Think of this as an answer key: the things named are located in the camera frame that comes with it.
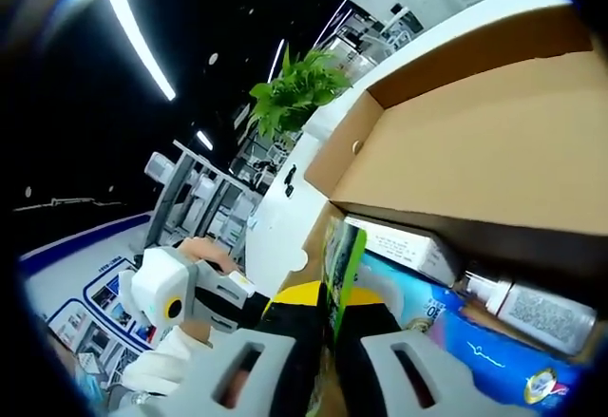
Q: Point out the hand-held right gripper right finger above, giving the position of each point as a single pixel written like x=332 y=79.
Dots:
x=375 y=374

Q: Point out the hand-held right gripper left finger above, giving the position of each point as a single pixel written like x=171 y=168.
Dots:
x=278 y=355

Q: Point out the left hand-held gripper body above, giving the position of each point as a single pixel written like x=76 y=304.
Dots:
x=157 y=274

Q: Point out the green printed packet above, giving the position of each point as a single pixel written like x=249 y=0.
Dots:
x=344 y=265

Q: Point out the blue soft tissue pack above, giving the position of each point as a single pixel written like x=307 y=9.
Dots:
x=499 y=355

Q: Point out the white spray bottle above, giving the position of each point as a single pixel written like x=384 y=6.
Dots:
x=537 y=310

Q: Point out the brown cardboard shoe box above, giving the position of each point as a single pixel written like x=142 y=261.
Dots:
x=475 y=127

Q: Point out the person's left hand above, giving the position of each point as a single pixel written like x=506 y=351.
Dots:
x=202 y=250

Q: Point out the grey metal shelf rack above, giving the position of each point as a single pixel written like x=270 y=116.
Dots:
x=171 y=189

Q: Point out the white ribbed basket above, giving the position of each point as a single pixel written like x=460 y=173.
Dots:
x=159 y=167

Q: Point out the small black clip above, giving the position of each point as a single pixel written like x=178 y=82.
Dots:
x=289 y=190
x=292 y=174

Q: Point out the white small carton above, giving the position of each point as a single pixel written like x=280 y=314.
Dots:
x=404 y=246

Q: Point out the short ceiling light strip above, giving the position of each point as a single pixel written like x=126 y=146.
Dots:
x=204 y=139

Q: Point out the potted green plant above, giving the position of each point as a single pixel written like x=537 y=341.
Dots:
x=294 y=89

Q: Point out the long ceiling light strip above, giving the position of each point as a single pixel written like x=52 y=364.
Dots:
x=138 y=32

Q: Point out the blue white wall poster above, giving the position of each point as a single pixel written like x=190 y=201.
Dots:
x=95 y=303

